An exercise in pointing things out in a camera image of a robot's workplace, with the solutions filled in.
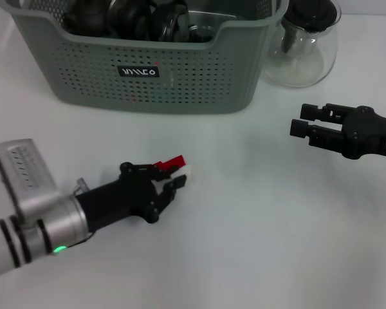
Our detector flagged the grey-green perforated storage bin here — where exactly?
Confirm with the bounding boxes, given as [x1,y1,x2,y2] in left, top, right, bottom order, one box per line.
[0,0,290,115]

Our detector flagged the glass teapot with black lid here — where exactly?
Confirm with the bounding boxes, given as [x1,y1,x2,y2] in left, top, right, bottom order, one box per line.
[262,0,342,88]

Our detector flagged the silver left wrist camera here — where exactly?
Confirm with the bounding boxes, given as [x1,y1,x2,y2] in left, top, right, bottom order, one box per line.
[0,138,60,226]

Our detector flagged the black clay teapot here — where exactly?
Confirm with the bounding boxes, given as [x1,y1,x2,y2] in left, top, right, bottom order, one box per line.
[62,0,112,35]

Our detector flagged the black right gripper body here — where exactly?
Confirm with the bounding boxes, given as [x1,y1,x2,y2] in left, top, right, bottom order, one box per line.
[340,105,386,162]

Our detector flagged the long dark red brick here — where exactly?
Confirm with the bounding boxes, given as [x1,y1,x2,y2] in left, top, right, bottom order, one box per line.
[153,155,187,171]

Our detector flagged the glass teacup with black holder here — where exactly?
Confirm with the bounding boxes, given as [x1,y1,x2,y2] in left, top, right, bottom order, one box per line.
[186,24,215,43]
[147,0,191,42]
[107,0,151,40]

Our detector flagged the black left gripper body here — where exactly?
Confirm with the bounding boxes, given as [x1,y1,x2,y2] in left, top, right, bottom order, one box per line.
[74,162,164,232]

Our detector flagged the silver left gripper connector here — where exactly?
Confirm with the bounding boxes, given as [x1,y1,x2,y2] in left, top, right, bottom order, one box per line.
[73,178,90,196]

